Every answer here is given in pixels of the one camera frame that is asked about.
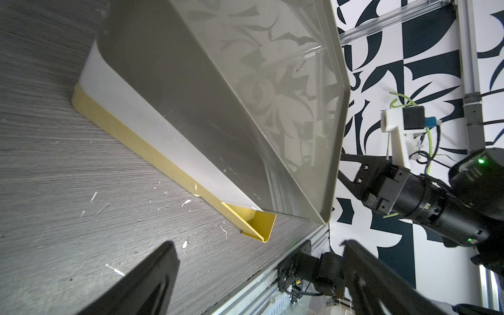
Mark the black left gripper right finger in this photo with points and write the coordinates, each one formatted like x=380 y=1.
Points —
x=376 y=289

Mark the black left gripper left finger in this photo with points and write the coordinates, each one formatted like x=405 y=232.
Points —
x=147 y=289

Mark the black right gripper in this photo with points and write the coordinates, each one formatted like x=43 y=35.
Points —
x=388 y=189

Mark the yellow bottom drawer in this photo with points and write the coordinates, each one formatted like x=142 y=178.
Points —
x=252 y=223

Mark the three-drawer storage box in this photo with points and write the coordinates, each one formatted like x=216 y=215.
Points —
x=247 y=98

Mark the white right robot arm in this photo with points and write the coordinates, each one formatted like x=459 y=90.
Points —
x=476 y=181

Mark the green clothes hanger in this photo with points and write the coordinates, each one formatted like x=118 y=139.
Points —
x=410 y=183

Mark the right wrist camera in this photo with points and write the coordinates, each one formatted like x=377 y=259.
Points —
x=402 y=124

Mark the grey wall hook rail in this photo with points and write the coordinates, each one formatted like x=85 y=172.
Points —
x=472 y=107

